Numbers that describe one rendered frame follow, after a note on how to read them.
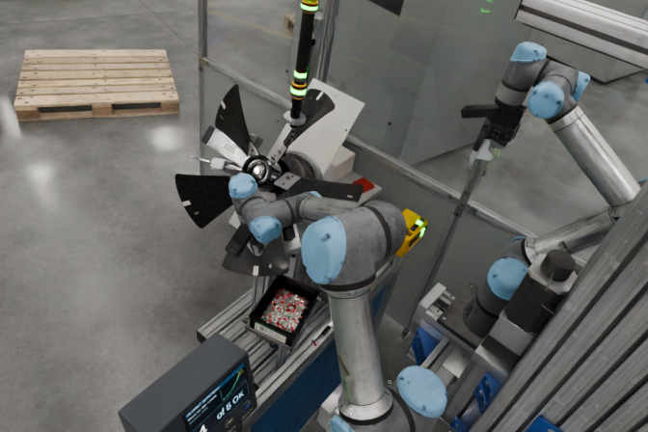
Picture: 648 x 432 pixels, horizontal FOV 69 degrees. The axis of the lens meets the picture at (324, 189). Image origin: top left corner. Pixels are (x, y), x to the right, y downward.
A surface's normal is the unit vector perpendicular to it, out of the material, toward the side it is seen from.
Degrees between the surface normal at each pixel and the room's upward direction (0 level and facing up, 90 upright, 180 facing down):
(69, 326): 0
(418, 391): 7
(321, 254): 84
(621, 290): 90
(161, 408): 15
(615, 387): 90
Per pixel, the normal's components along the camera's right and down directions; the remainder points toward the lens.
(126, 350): 0.15, -0.77
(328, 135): -0.37, -0.18
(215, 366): -0.05, -0.87
